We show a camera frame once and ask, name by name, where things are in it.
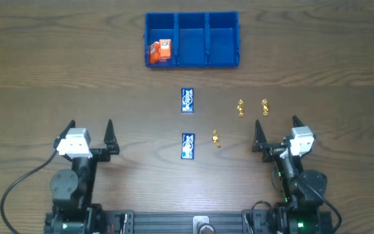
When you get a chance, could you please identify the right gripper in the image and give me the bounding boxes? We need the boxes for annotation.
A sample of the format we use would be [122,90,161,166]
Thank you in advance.
[251,115,305,163]

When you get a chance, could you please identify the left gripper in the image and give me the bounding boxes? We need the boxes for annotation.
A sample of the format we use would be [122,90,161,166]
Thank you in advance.
[53,118,120,163]

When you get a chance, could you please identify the blue candy pack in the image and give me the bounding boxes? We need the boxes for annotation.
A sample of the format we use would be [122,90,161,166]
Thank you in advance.
[181,132,195,160]
[181,87,195,114]

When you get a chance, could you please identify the orange candy box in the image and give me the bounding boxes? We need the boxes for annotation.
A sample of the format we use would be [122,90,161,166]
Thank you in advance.
[158,38,173,61]
[148,41,161,65]

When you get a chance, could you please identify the blue tray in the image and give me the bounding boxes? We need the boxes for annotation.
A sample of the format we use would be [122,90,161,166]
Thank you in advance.
[144,11,242,69]

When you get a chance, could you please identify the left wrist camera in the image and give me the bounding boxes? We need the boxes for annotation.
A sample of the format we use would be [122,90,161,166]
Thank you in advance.
[56,127,92,160]

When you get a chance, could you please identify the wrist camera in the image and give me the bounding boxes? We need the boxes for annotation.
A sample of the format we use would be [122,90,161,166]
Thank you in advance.
[279,125,315,159]
[56,127,92,160]

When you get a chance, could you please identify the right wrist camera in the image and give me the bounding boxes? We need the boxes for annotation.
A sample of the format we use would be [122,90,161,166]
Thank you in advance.
[279,125,315,159]

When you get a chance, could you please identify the black cable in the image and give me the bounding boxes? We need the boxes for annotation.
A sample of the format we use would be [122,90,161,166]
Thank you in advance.
[303,181,343,232]
[0,148,58,234]

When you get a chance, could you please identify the mounting rail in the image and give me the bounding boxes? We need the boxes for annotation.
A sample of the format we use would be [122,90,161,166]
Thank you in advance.
[44,210,334,234]

